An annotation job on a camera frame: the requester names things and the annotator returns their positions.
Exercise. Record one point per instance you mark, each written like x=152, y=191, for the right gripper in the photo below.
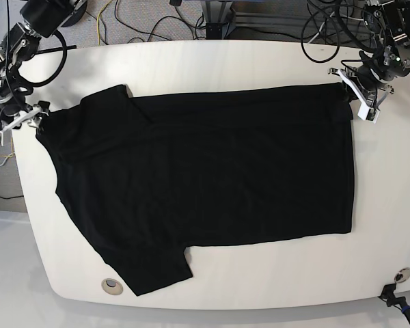
x=14, y=111

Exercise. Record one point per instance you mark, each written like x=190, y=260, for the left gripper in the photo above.
x=369, y=84

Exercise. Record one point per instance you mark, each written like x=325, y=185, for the black T-shirt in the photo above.
x=145, y=178

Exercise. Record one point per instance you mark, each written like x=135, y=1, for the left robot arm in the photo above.
x=389, y=25

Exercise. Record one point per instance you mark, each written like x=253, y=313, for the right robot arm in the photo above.
x=41, y=19

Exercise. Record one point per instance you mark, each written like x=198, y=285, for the metal table grommet left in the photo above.
x=112, y=287

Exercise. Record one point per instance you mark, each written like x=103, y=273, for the metal table grommet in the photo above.
x=112, y=287
x=402, y=276

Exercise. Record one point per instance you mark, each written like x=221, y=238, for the metal table grommet right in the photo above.
x=402, y=276

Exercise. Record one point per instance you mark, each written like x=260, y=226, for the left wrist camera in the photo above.
x=368, y=113

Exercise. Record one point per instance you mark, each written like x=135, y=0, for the central aluminium frame column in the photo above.
x=219, y=19

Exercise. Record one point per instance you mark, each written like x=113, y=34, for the black clamp with cable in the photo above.
x=391, y=300

